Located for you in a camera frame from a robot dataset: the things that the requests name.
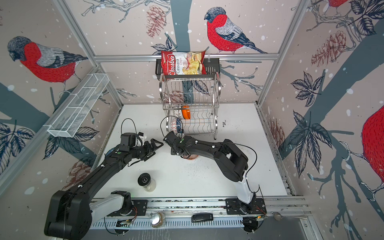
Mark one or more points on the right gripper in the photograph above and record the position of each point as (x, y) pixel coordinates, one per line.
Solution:
(172, 152)

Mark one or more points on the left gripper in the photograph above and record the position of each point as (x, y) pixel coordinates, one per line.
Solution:
(148, 150)

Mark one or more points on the red patterned bowl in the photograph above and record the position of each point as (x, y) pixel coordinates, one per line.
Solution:
(191, 157)

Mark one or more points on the dark blue patterned bowl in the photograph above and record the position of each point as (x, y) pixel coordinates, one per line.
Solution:
(179, 125)

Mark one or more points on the orange plastic bowl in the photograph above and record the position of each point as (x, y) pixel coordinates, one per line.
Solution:
(186, 112)

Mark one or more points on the steel two-tier dish rack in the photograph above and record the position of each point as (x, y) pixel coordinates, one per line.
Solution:
(201, 93)

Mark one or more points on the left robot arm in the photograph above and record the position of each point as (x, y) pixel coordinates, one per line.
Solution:
(72, 212)

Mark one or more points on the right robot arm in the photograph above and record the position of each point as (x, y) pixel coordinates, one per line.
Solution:
(233, 164)

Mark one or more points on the black lidded glass jar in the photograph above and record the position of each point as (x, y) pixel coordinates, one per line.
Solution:
(147, 182)

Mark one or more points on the round silver object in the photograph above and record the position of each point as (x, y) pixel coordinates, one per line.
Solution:
(157, 219)

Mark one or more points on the black remote device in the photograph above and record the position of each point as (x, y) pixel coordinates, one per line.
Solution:
(202, 217)

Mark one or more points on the red cassava chips bag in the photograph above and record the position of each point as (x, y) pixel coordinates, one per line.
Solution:
(183, 63)

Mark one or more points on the metal spoon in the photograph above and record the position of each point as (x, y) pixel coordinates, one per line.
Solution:
(278, 217)

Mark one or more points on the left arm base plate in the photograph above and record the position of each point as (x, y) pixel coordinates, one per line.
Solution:
(139, 207)

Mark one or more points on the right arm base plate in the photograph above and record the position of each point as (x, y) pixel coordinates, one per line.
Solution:
(255, 207)

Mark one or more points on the white wire wall basket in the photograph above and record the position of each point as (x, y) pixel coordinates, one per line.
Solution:
(81, 102)

